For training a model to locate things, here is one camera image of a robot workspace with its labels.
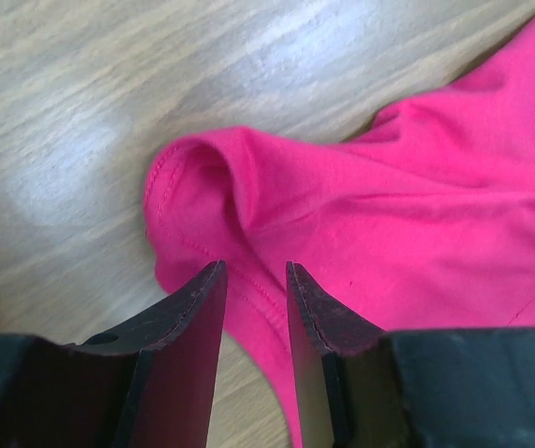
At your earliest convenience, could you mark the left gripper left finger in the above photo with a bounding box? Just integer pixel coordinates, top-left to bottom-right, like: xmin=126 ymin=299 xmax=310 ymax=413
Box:
xmin=0 ymin=262 xmax=228 ymax=447

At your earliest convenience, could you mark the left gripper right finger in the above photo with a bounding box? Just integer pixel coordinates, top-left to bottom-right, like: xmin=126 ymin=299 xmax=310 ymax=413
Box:
xmin=287 ymin=262 xmax=535 ymax=447

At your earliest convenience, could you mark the magenta t shirt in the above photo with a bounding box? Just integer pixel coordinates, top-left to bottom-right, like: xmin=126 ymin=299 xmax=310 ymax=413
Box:
xmin=143 ymin=18 xmax=535 ymax=446

